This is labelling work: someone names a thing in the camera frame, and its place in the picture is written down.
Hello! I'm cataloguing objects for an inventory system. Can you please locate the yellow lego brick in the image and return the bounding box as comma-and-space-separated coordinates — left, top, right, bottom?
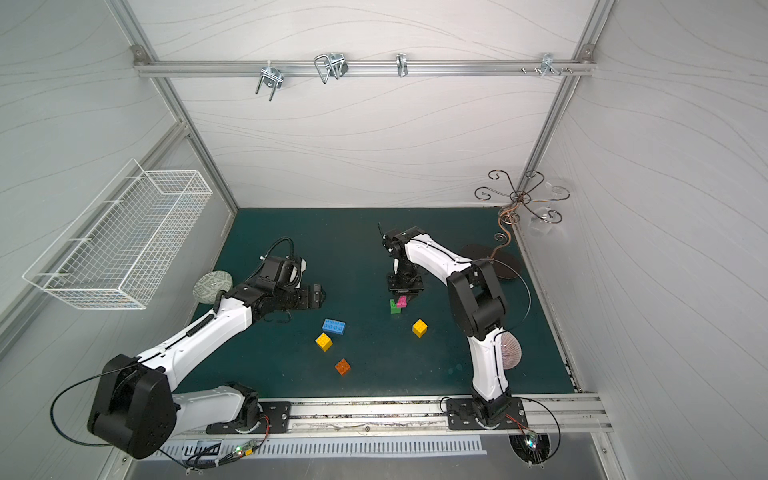
412, 319, 428, 338
315, 333, 333, 352

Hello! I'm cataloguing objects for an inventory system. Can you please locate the blue lego brick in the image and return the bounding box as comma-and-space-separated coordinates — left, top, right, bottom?
322, 319, 346, 335

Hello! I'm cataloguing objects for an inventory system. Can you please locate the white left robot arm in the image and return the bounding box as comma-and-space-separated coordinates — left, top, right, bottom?
87, 283, 326, 459

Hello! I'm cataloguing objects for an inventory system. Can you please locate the orange lego brick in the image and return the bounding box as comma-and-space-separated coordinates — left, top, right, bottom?
335, 359, 351, 376

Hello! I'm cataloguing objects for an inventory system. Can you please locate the green patterned round bowl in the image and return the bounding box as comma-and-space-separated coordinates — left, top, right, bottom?
192, 270, 233, 305

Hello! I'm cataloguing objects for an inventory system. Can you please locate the green mat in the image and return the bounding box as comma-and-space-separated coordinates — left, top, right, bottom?
158, 207, 576, 400

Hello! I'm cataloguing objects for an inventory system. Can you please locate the dark oval stand base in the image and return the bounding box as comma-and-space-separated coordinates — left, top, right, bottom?
459, 244, 522, 281

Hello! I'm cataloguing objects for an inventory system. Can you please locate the copper curled hook stand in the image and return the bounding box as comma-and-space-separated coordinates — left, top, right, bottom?
474, 169, 571, 261

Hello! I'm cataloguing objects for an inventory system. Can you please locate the pink patterned round bowl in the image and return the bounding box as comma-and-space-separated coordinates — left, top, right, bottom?
501, 331, 522, 370

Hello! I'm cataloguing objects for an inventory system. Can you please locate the metal U-bolt clamp left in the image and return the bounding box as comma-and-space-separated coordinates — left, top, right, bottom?
255, 64, 284, 102

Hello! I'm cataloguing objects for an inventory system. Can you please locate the metal u-bolt clamp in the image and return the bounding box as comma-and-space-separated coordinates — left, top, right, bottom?
313, 53, 349, 84
255, 64, 284, 102

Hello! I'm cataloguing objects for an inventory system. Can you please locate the metal U-bolt clamp middle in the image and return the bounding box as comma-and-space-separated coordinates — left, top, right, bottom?
313, 53, 349, 84

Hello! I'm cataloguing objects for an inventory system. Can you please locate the aluminium top crossbar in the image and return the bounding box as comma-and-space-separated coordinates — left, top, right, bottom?
134, 57, 597, 78

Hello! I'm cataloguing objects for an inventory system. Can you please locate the metal clamp right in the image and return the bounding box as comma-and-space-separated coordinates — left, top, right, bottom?
520, 53, 574, 77

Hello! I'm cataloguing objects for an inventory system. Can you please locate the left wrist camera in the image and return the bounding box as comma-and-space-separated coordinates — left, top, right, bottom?
256, 256, 306, 291

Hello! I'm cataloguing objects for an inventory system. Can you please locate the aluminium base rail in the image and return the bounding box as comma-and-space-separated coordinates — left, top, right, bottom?
119, 393, 614, 442

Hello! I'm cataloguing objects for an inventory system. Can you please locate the white wire basket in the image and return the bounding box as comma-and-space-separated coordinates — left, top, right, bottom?
22, 159, 212, 310

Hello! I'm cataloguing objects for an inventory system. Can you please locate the white slotted cable duct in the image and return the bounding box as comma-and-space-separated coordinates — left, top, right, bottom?
150, 435, 487, 460

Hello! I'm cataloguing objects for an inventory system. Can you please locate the small metal bracket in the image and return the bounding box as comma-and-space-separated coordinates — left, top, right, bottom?
395, 53, 408, 78

